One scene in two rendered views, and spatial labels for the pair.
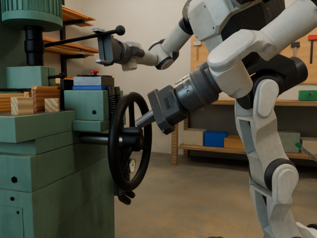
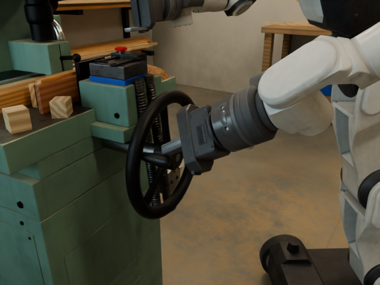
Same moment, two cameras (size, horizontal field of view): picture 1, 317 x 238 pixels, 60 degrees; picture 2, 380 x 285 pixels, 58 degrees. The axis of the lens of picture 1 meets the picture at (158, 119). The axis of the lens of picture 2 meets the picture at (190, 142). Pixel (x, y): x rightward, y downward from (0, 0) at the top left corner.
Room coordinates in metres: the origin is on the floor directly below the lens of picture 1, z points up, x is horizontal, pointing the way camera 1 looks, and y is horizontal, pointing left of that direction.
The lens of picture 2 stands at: (0.13, -0.10, 1.14)
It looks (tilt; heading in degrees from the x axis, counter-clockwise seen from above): 24 degrees down; 11
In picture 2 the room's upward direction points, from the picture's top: straight up
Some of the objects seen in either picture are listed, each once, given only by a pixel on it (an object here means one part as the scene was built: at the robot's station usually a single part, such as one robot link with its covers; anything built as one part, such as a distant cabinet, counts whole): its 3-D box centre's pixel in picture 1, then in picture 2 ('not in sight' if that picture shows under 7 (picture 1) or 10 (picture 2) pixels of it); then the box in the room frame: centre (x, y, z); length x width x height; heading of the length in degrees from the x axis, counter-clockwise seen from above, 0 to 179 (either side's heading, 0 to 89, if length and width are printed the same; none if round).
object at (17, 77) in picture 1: (31, 80); (41, 58); (0.91, 0.42, 0.99); 0.14 x 0.07 x 0.09; 73
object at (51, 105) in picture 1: (52, 105); (61, 107); (0.77, 0.30, 0.92); 0.04 x 0.03 x 0.04; 13
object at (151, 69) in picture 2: not in sight; (145, 70); (1.15, 0.23, 0.92); 0.14 x 0.09 x 0.04; 73
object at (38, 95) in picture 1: (61, 99); (79, 87); (0.88, 0.31, 0.93); 0.24 x 0.01 x 0.06; 163
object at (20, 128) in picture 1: (72, 117); (97, 109); (0.91, 0.28, 0.87); 0.61 x 0.30 x 0.06; 163
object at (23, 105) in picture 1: (21, 105); (17, 119); (0.68, 0.34, 0.92); 0.04 x 0.04 x 0.04; 52
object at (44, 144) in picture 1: (53, 133); (74, 129); (0.89, 0.34, 0.82); 0.40 x 0.21 x 0.04; 163
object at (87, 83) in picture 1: (96, 81); (122, 65); (0.89, 0.20, 0.99); 0.13 x 0.11 x 0.06; 163
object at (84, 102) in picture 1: (95, 104); (122, 96); (0.88, 0.20, 0.91); 0.15 x 0.14 x 0.09; 163
